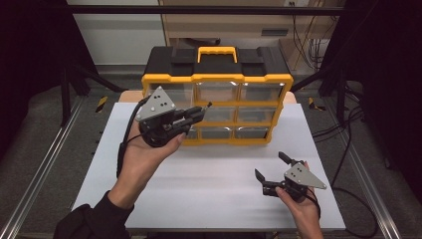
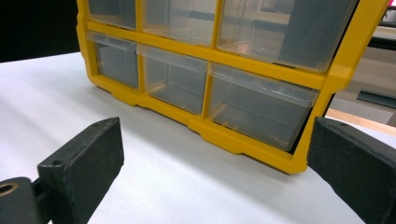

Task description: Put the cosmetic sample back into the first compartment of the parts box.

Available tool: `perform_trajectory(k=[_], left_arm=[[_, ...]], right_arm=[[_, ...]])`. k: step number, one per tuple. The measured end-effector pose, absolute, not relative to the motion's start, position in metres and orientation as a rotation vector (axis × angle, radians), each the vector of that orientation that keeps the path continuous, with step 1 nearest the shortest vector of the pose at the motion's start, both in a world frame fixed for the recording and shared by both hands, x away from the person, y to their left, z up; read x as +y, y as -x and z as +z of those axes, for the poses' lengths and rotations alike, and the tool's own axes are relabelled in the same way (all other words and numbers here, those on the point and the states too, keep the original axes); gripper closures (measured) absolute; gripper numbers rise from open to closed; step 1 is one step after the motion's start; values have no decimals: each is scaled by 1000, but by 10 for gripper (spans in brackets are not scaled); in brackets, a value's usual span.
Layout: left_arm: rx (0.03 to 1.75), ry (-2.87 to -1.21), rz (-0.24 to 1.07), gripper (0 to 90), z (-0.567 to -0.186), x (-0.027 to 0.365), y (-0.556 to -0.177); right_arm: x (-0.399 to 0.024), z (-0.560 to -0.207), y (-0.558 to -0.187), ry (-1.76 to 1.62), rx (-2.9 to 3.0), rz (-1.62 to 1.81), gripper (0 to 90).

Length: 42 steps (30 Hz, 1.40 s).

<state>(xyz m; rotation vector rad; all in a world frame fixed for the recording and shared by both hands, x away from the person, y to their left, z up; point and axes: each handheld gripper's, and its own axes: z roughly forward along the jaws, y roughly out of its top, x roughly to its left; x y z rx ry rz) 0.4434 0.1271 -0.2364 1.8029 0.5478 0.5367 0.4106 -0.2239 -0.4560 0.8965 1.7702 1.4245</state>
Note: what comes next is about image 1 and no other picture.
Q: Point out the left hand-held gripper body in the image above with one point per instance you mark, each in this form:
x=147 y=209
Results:
x=156 y=104

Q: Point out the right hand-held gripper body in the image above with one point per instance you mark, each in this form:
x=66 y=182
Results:
x=302 y=176

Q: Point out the yellow black organizer cabinet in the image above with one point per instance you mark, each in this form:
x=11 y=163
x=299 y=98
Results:
x=159 y=63

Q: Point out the set of clear plastic drawers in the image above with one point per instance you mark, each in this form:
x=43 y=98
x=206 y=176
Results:
x=258 y=93

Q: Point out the person's right hand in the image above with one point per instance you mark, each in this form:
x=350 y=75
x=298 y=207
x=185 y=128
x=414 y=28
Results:
x=307 y=210

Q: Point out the person's left hand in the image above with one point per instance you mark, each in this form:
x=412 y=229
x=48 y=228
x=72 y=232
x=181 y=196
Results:
x=139 y=162

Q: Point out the left yellow clamp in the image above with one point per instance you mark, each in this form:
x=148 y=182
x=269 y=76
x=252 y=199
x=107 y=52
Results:
x=102 y=104

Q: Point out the yellow clamp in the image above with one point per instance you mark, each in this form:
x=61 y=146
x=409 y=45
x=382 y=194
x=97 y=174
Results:
x=312 y=103
x=102 y=104

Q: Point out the right yellow clamp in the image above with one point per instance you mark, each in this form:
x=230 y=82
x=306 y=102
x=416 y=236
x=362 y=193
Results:
x=312 y=103

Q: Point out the white board panel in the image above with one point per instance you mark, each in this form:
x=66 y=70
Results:
x=116 y=36

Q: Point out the wooden desk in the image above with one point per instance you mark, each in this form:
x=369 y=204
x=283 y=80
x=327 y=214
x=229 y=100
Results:
x=232 y=23

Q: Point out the black curtain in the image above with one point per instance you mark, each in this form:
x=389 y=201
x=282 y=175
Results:
x=26 y=49
x=391 y=66

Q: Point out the aluminium floor rail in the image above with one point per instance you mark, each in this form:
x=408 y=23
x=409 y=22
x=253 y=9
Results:
x=368 y=179
x=40 y=169

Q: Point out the black metal frame strut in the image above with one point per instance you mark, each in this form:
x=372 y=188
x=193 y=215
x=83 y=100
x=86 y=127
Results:
x=340 y=96
x=65 y=99

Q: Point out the black horizontal frame bar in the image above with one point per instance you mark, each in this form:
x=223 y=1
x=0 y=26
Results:
x=199 y=10

